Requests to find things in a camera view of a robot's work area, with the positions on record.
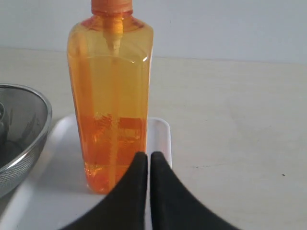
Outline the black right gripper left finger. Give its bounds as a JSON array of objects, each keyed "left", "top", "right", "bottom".
[{"left": 63, "top": 152, "right": 148, "bottom": 230}]

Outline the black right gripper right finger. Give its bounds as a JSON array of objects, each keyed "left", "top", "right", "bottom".
[{"left": 150, "top": 151, "right": 237, "bottom": 230}]

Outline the orange dish soap pump bottle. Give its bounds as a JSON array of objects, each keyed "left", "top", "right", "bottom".
[{"left": 67, "top": 0, "right": 154, "bottom": 194}]

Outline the white plastic tray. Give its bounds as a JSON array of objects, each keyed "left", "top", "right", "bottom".
[{"left": 0, "top": 115, "right": 172, "bottom": 230}]

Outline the metal mesh strainer basket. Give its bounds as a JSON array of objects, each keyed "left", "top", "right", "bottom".
[{"left": 0, "top": 83, "right": 52, "bottom": 196}]

